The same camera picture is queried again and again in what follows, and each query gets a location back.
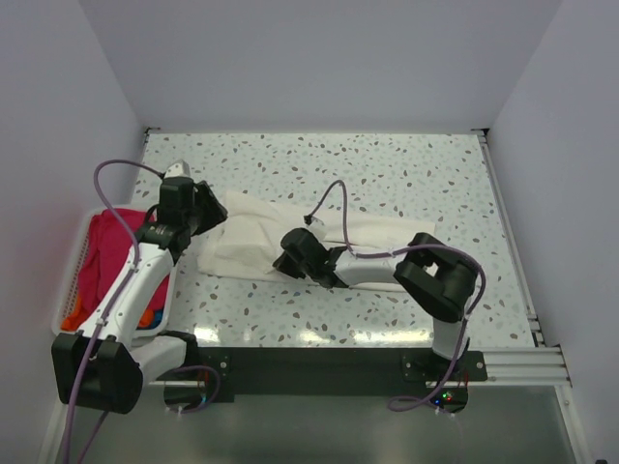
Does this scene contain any white t-shirt red print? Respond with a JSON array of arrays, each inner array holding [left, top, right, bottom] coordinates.
[[197, 190, 436, 283]]

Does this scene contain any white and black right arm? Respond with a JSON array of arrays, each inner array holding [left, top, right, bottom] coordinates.
[[273, 228, 486, 380]]

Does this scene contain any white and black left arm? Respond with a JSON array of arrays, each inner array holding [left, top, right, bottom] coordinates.
[[51, 176, 227, 414]]

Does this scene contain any pink t-shirt in basket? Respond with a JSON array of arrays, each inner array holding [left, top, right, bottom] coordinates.
[[77, 208, 169, 318]]

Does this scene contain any white plastic laundry basket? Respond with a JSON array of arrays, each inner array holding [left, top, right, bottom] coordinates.
[[51, 206, 178, 338]]

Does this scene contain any blue garment in basket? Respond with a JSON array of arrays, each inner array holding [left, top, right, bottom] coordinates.
[[149, 309, 167, 330]]

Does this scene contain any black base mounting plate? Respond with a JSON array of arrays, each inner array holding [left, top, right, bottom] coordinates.
[[143, 345, 488, 412]]

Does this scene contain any orange garment in basket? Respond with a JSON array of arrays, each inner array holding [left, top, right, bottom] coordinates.
[[60, 297, 156, 332]]

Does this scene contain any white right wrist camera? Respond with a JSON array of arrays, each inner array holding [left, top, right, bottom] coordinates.
[[308, 217, 327, 241]]

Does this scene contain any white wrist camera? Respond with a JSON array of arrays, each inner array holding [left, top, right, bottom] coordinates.
[[163, 159, 191, 179], [308, 217, 327, 241]]

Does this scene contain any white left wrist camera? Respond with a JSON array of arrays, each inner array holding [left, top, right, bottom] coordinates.
[[163, 159, 191, 179]]

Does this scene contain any aluminium frame rail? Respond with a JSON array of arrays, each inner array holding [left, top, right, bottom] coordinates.
[[476, 130, 572, 389]]

